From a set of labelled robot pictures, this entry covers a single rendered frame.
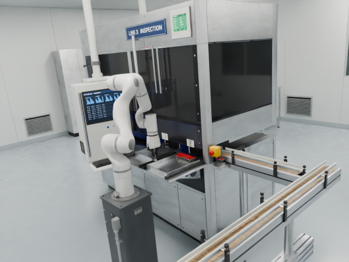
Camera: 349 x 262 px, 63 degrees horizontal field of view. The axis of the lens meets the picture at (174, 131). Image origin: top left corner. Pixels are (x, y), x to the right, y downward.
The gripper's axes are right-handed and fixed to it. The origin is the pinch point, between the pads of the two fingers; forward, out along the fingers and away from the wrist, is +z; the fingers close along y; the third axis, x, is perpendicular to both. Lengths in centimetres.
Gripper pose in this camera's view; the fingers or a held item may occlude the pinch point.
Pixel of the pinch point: (155, 154)
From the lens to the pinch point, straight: 225.2
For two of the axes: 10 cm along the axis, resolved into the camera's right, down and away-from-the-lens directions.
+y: -8.2, 1.9, -5.4
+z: 0.9, 9.7, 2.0
